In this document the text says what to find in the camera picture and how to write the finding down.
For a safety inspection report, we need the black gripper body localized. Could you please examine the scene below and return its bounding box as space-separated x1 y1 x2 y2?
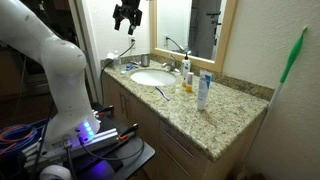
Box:
112 0 143 27

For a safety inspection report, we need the chrome sink faucet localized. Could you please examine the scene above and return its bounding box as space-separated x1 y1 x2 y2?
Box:
161 54 181 74

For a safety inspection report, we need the blue toothbrush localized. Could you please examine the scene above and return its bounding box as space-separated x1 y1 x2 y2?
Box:
155 86 171 102

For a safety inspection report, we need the clear plastic water bottle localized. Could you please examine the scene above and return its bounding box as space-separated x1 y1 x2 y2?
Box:
112 50 122 72

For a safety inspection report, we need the white oval sink basin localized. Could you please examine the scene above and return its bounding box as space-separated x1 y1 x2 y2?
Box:
129 68 177 87

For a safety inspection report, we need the green soap pump bottle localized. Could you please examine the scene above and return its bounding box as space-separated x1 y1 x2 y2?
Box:
181 53 192 88

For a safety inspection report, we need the small white yellow-capped tube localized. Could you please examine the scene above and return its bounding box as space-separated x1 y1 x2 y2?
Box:
185 71 195 93

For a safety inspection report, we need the orange black clamp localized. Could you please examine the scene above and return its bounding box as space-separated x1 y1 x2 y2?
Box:
95 105 115 118
117 123 140 141

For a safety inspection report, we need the beige vanity cabinet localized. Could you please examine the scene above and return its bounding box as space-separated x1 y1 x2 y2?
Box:
101 71 268 180

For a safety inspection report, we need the large white cream tube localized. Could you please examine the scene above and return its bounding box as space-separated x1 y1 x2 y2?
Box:
196 69 213 112

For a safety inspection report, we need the black cart top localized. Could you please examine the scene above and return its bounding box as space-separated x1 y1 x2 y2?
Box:
64 102 156 180

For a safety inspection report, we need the white round device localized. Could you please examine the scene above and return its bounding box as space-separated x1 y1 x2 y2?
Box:
39 164 73 180

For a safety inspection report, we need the white wall outlet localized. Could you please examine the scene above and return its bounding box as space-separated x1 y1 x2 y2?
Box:
128 35 137 50

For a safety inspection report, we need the black power cord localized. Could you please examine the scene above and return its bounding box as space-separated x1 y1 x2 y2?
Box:
99 39 136 108

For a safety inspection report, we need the metal cabinet door handle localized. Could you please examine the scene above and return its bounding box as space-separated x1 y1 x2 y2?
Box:
119 92 125 115

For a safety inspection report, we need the wood-framed wall mirror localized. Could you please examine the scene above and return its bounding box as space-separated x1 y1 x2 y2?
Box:
148 0 238 73

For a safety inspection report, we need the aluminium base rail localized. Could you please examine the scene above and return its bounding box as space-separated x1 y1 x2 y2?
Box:
21 128 121 168

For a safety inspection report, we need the metal drawer handle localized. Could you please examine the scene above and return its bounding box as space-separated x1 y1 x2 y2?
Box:
160 144 191 178
160 128 195 158

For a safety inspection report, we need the black base cable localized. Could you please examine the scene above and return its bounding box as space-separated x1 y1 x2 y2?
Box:
78 134 146 162

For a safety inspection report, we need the blue orange cable coil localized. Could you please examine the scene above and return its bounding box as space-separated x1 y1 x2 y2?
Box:
0 123 40 156

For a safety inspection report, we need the green-handled mop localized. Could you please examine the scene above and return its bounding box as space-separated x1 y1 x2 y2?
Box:
233 25 308 180

